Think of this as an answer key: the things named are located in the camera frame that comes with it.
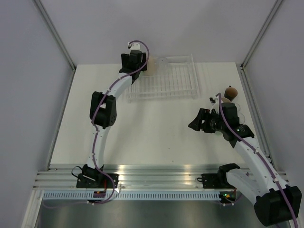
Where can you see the beige plastic cup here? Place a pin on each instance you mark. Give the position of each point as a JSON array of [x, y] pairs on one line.
[[225, 100]]

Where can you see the peach cup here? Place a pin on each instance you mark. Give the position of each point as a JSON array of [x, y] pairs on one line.
[[151, 67]]

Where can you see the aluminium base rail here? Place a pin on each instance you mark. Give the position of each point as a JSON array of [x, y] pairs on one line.
[[131, 177]]

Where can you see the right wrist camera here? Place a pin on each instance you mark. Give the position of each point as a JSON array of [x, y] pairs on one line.
[[215, 101]]

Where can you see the left frame post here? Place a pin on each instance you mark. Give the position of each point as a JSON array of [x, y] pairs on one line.
[[54, 33]]

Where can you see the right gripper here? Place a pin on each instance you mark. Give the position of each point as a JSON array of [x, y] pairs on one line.
[[204, 114]]

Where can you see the right frame post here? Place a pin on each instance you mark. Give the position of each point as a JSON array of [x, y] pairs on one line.
[[265, 26]]

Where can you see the white slotted cable duct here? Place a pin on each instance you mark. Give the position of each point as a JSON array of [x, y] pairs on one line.
[[133, 195]]

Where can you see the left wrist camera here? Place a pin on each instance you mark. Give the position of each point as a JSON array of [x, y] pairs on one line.
[[134, 46]]

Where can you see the white wire dish rack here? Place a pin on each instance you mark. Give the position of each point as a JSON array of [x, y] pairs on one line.
[[181, 81]]

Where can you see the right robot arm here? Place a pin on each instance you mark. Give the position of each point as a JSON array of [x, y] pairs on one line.
[[274, 200]]

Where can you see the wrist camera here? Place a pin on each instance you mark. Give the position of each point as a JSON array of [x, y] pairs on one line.
[[215, 101], [134, 46]]

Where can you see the large clear glass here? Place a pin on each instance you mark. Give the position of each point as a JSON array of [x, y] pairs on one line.
[[241, 118]]

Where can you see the frame post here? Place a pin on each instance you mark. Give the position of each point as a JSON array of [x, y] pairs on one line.
[[265, 26], [54, 33]]

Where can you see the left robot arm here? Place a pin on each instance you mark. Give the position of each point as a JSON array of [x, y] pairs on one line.
[[103, 114]]

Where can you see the clear glass in rack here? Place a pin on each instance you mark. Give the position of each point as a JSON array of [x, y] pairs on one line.
[[162, 65]]

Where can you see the green cup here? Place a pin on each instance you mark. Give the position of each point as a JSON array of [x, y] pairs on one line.
[[219, 133]]

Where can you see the dark brown cup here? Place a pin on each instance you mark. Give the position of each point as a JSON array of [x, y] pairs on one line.
[[230, 93]]

